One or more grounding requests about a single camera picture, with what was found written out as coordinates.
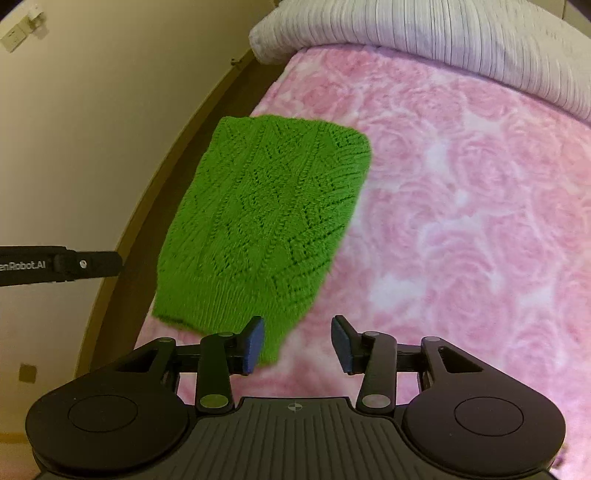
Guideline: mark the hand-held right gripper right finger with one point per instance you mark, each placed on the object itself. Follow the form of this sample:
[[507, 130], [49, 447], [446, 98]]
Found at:
[[341, 346]]

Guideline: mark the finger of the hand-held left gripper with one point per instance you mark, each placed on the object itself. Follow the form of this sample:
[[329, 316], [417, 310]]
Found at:
[[97, 264]]

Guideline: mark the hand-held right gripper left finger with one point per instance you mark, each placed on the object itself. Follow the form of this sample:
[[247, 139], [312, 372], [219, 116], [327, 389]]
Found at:
[[251, 346]]

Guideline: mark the green knitted vest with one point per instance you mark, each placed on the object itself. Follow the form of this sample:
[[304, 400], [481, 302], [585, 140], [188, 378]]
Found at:
[[263, 207]]

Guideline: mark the pink floral blanket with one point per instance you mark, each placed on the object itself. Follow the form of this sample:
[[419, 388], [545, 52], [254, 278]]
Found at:
[[461, 230]]

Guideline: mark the white plug adapter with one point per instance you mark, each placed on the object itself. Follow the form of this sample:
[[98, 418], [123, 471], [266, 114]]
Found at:
[[36, 11]]

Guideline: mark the grey striped quilt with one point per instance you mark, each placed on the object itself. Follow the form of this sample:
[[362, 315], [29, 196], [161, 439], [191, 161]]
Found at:
[[415, 27]]

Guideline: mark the wooden bed frame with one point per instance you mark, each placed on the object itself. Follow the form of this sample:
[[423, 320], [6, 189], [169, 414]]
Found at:
[[138, 221]]

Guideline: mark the olive wall switch plate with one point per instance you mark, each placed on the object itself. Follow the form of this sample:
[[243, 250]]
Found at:
[[27, 373]]

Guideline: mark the white wall socket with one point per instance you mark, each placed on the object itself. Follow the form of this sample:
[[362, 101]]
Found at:
[[13, 37]]

